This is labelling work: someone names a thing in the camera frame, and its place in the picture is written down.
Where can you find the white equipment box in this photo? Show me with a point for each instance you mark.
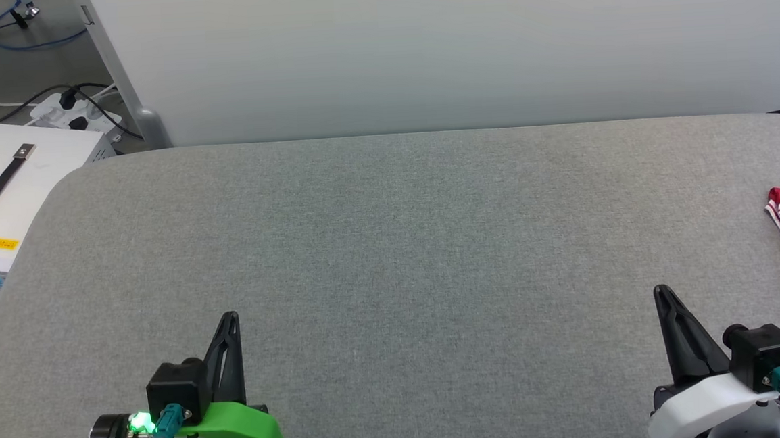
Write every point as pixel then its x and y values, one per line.
pixel 42 179

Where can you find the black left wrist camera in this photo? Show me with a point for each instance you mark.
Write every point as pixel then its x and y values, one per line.
pixel 177 388

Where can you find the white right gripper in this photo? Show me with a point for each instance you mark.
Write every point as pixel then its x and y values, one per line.
pixel 699 410

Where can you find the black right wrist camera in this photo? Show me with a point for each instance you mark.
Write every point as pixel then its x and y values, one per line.
pixel 767 352

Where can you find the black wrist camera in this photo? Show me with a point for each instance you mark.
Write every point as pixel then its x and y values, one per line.
pixel 767 352
pixel 177 388

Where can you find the white power strip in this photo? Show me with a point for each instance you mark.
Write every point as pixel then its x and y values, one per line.
pixel 52 118

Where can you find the yellow warning sticker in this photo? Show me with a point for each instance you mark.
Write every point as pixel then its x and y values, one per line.
pixel 0 243

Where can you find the grey metal partition post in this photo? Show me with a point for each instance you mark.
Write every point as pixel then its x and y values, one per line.
pixel 116 66

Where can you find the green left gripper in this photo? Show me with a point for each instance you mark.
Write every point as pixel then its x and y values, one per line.
pixel 247 431

